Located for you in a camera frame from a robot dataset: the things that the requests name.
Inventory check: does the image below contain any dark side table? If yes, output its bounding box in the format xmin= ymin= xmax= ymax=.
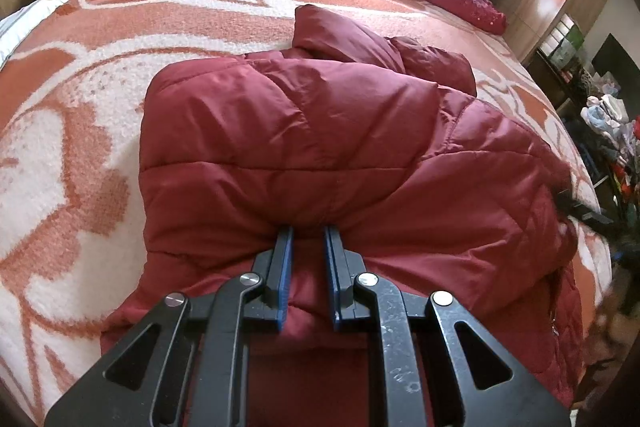
xmin=525 ymin=50 xmax=631 ymax=218

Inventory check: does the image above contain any pile of clothes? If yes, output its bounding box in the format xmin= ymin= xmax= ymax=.
xmin=580 ymin=94 xmax=639 ymax=225

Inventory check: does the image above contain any orange white patterned blanket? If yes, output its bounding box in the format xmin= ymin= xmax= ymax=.
xmin=1 ymin=0 xmax=612 ymax=425

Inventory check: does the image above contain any black television screen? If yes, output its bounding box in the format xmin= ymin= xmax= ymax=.
xmin=591 ymin=34 xmax=640 ymax=119

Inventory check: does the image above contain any grey white bed sheet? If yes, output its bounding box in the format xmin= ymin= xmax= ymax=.
xmin=0 ymin=0 xmax=68 ymax=68

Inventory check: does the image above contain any dark red quilted puffer coat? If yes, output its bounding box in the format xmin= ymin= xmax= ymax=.
xmin=101 ymin=4 xmax=582 ymax=426

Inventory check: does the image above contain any right hand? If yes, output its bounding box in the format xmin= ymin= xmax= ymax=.
xmin=584 ymin=270 xmax=639 ymax=372

